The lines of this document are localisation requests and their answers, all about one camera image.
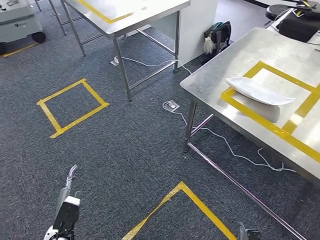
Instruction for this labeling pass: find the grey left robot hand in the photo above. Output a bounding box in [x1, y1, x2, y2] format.
[55, 164, 78, 218]

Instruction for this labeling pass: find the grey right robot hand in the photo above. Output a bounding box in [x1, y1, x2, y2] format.
[237, 221, 248, 240]

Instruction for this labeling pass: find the white curved plastic part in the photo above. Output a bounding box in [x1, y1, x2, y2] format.
[226, 76, 296, 107]

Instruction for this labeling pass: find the yellow tape on workbench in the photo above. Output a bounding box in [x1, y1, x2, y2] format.
[220, 60, 320, 165]

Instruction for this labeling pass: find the stainless steel workbench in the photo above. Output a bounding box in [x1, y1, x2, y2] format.
[180, 26, 320, 240]

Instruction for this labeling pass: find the yellow floor tape square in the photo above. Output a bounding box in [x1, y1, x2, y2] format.
[121, 180, 238, 240]

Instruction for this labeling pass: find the yellow floor tape strip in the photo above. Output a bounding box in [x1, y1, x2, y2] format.
[2, 41, 41, 58]

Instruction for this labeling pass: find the white wheeled robot cart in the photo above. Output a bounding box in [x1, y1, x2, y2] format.
[0, 0, 47, 56]

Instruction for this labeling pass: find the yellow tape on table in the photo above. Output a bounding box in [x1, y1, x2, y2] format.
[74, 0, 135, 25]

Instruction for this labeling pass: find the white fluffy bag charm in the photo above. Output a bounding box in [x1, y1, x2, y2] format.
[203, 36, 217, 56]

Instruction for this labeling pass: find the black backpack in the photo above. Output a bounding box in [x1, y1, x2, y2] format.
[201, 21, 232, 65]

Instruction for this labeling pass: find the stainless steel table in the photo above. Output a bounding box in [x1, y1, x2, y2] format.
[59, 0, 191, 103]

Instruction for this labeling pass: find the black soft case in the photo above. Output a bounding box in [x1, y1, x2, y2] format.
[278, 11, 320, 43]

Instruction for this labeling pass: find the round black disc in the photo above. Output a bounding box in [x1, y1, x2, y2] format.
[265, 3, 292, 22]

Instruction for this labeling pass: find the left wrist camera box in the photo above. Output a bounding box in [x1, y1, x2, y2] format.
[51, 195, 82, 233]

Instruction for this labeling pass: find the thin white cable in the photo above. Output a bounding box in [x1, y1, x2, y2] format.
[115, 56, 193, 76]
[162, 100, 297, 173]

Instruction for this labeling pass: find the steel table frame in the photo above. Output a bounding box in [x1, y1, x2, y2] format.
[34, 0, 68, 37]

